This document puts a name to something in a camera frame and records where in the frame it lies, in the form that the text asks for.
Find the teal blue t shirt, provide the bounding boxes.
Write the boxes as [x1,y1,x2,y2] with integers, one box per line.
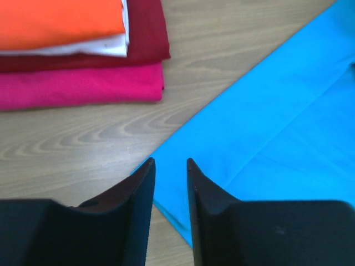
[130,0,355,249]

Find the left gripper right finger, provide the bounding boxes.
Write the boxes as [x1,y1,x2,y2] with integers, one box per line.
[187,159,354,265]

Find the folded white t shirt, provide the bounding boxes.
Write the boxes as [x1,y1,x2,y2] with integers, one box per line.
[1,0,130,58]

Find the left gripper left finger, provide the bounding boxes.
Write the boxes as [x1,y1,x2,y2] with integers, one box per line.
[1,158,155,265]

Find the folded dark red t shirt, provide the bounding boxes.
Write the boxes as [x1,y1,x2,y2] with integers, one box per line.
[1,0,170,72]

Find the folded orange t shirt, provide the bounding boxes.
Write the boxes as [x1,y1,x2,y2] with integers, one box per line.
[1,1,125,51]

